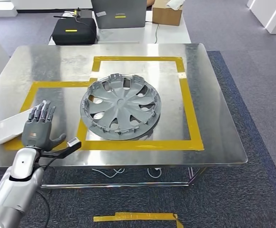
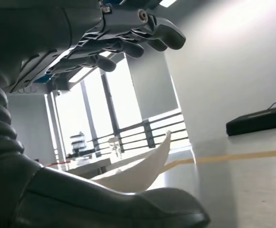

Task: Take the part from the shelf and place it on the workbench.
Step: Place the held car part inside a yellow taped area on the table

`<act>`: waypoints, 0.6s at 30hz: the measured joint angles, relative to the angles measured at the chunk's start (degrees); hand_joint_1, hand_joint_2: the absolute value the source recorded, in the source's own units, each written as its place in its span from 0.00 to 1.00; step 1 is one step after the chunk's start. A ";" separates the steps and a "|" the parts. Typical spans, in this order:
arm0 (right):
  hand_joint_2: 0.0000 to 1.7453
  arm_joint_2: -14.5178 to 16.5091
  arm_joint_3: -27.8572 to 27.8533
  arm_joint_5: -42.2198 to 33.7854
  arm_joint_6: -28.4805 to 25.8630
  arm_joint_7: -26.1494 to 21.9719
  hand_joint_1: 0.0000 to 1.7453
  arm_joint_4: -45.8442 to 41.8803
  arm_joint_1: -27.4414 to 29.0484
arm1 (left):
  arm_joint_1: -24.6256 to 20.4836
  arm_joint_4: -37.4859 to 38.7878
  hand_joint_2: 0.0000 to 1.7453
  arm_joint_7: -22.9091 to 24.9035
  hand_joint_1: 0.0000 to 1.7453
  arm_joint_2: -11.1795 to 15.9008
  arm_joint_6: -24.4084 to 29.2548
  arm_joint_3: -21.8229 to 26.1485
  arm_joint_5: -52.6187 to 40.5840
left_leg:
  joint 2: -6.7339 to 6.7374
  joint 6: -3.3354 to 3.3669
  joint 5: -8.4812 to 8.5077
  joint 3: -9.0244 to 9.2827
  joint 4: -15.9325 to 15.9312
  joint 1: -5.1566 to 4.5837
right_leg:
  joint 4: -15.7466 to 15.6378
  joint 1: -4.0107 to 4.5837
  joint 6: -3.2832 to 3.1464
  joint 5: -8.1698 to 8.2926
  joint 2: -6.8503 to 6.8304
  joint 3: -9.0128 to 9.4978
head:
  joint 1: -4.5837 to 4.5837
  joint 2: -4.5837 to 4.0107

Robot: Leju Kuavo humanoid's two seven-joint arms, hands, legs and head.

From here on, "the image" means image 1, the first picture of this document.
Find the cardboard box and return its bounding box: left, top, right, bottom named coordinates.
left=152, top=0, right=183, bottom=27

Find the large yellow tape frame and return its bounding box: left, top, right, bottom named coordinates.
left=76, top=56, right=204, bottom=152

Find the white table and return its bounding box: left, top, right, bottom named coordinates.
left=48, top=10, right=191, bottom=45

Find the thin black cable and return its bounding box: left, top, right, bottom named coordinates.
left=153, top=22, right=160, bottom=44

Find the steel workbench table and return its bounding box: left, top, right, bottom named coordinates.
left=0, top=43, right=248, bottom=190

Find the grey wheel hubcap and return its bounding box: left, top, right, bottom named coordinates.
left=80, top=73, right=162, bottom=141

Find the yellow floor tape square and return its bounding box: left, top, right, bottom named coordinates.
left=93, top=212, right=184, bottom=228

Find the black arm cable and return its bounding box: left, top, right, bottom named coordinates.
left=36, top=156, right=58, bottom=228

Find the white crumpled paper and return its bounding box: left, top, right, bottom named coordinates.
left=166, top=0, right=185, bottom=11

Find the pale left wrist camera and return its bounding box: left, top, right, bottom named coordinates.
left=67, top=137, right=82, bottom=151

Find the small yellow tape frame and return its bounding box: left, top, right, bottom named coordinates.
left=4, top=78, right=98, bottom=152

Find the black case yellow stripe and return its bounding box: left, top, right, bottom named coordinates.
left=51, top=17, right=98, bottom=46

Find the white power cable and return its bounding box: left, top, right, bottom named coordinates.
left=92, top=167, right=163, bottom=180

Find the white curved plastic part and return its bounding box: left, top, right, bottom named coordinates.
left=0, top=107, right=35, bottom=151

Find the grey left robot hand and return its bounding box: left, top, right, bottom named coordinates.
left=21, top=100, right=67, bottom=152

